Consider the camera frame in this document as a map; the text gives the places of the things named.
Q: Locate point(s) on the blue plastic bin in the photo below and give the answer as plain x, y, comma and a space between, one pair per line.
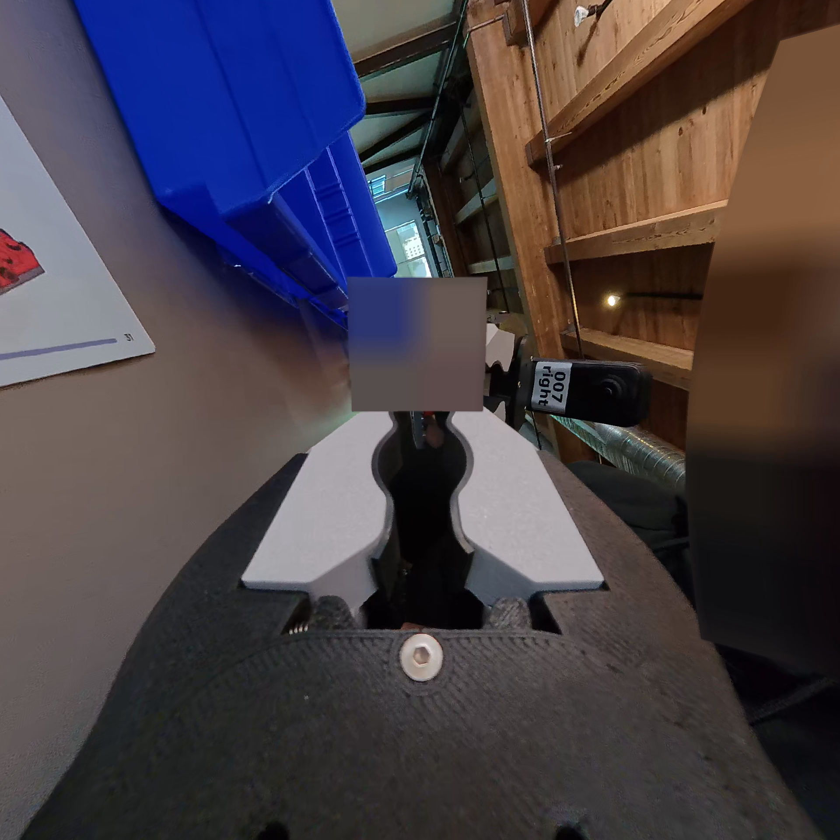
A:
282, 262
361, 210
229, 98

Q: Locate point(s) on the dark grey toy plate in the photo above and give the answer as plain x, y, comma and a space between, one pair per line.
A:
418, 433

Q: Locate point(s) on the background window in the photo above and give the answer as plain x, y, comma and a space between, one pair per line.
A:
410, 246

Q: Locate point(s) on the silver flexible duct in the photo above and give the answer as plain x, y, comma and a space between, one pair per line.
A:
630, 449

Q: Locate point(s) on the thin metal ceiling pipe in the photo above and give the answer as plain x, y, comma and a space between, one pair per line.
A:
550, 154

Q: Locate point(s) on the white instruction booklet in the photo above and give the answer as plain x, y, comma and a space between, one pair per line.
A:
65, 315

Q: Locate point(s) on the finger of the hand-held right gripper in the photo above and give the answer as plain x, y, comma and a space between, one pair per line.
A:
499, 408
499, 348

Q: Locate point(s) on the person's dark jacket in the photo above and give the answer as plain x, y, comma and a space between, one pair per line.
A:
630, 525

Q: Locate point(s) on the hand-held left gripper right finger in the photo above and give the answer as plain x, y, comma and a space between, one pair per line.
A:
525, 518

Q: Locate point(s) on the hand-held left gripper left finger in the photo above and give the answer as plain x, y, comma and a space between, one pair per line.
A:
315, 518

